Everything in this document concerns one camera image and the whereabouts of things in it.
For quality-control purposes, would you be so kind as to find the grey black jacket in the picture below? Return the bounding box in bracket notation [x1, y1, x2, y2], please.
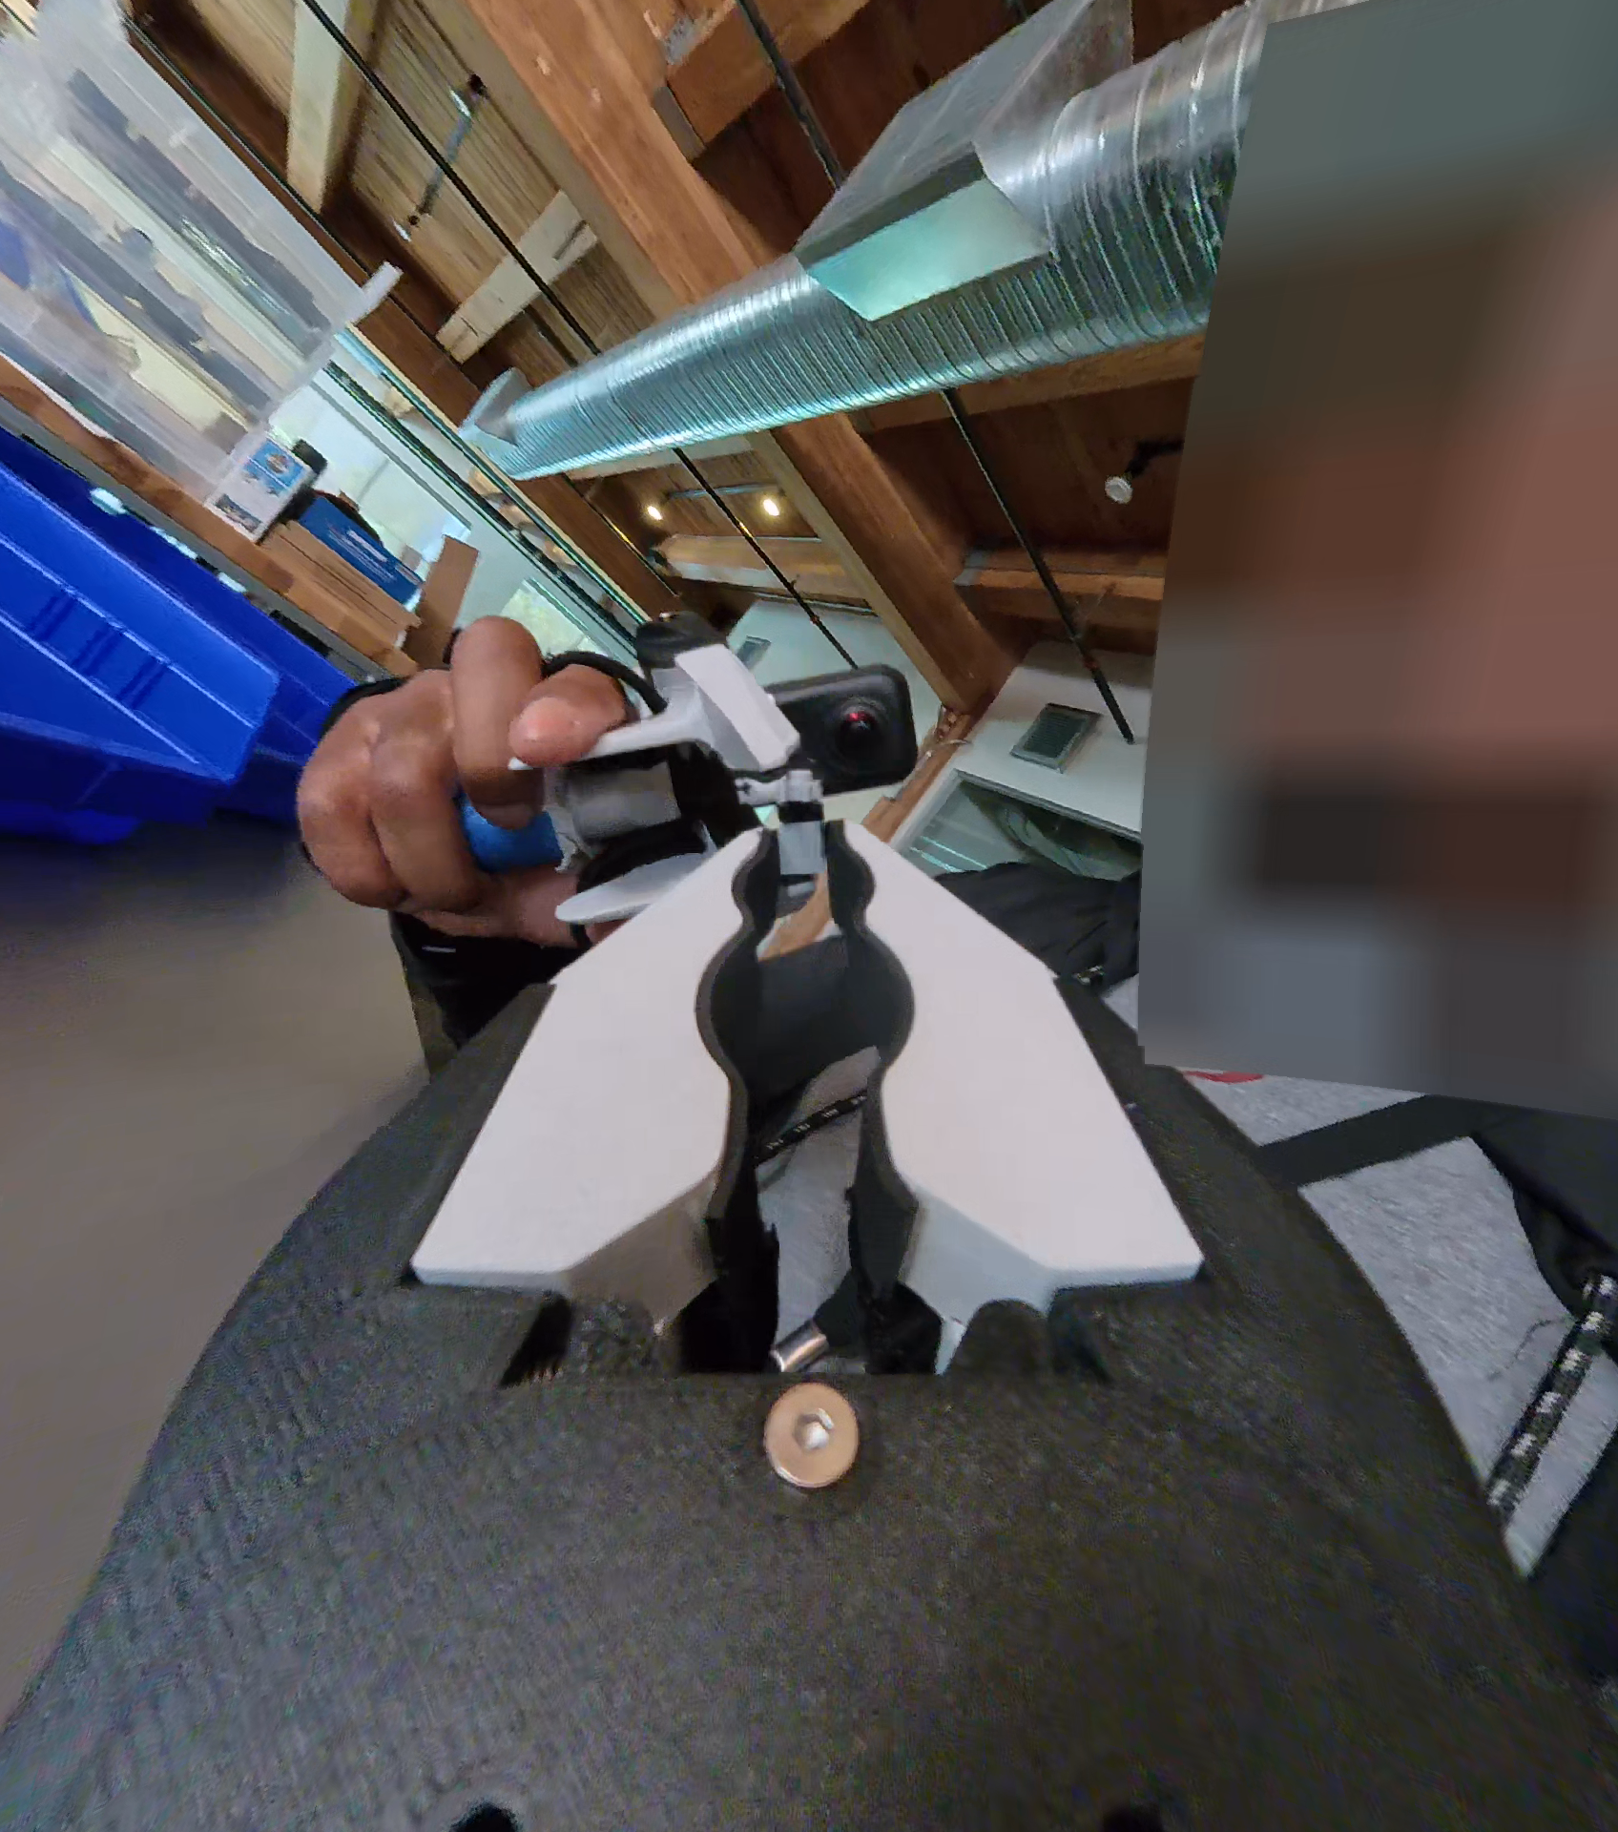
[945, 859, 1618, 1806]

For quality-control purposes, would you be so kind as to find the silver spiral ventilation duct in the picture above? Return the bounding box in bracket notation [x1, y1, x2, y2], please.
[462, 0, 1269, 481]

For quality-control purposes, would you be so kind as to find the square metal vent diffuser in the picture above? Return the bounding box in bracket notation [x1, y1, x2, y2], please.
[794, 0, 1098, 325]

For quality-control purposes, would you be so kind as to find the flat blue white carton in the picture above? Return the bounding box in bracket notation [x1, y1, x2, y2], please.
[287, 493, 426, 611]

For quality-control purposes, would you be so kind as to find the person's right hand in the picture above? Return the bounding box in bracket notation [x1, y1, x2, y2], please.
[296, 619, 632, 951]

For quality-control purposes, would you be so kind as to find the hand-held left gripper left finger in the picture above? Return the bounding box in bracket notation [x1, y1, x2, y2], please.
[409, 819, 791, 1340]

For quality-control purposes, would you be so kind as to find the white ceiling lamp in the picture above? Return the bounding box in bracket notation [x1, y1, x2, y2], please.
[1102, 436, 1187, 508]

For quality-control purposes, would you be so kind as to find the clear plastic storage bin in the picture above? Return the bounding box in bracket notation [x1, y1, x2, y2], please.
[0, 0, 403, 489]

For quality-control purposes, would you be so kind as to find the brown cardboard box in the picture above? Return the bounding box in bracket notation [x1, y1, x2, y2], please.
[409, 533, 483, 669]

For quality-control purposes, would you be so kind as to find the wall air vent grille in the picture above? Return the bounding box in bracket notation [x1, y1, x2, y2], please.
[1016, 703, 1098, 775]

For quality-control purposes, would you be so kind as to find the wooden shelf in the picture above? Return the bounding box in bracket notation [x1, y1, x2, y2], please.
[0, 272, 418, 676]

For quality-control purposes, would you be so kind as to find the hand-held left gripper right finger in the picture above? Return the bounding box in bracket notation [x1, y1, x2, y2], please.
[821, 819, 1206, 1377]

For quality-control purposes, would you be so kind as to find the black white drawstring cord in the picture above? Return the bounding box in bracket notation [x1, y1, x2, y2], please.
[749, 1085, 880, 1165]
[1485, 1273, 1618, 1523]

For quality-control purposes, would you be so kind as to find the black ceiling conduit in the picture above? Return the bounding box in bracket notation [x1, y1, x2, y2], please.
[735, 0, 1138, 745]

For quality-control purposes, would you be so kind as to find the small blue printed box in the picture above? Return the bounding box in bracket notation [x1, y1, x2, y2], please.
[210, 436, 329, 544]

